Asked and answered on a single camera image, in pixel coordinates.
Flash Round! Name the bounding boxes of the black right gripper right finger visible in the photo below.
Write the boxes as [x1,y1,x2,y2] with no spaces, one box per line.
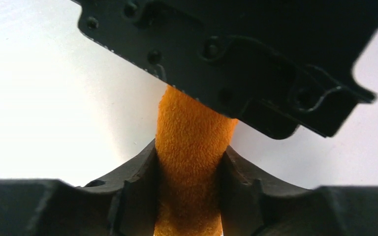
[220,147,378,236]

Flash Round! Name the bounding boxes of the orange towel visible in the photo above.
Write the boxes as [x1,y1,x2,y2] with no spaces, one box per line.
[154,86,238,236]

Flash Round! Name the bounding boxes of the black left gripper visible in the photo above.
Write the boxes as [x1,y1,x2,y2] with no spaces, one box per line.
[78,0,378,140]

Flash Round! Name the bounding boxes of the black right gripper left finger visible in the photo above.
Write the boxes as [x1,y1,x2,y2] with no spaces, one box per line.
[0,142,158,236]

